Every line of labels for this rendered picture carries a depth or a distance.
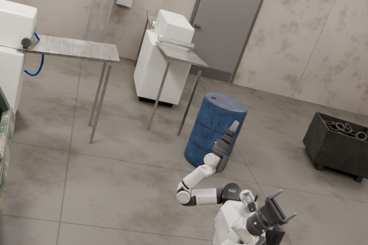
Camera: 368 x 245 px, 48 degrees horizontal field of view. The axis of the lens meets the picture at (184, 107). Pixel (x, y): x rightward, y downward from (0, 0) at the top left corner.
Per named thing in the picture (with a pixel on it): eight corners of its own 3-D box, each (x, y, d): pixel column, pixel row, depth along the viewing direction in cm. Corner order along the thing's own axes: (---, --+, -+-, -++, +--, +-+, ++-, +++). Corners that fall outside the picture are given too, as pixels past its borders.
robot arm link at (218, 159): (218, 146, 241) (208, 163, 241) (210, 143, 232) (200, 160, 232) (233, 156, 235) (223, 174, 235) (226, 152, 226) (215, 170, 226)
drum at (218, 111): (222, 154, 588) (243, 98, 556) (228, 177, 534) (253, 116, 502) (182, 144, 578) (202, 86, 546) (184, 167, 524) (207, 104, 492)
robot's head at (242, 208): (247, 204, 222) (253, 190, 219) (253, 216, 213) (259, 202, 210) (236, 202, 220) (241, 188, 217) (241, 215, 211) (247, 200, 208)
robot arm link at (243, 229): (245, 217, 176) (227, 230, 182) (262, 237, 175) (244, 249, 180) (252, 205, 186) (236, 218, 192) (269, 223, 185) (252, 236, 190)
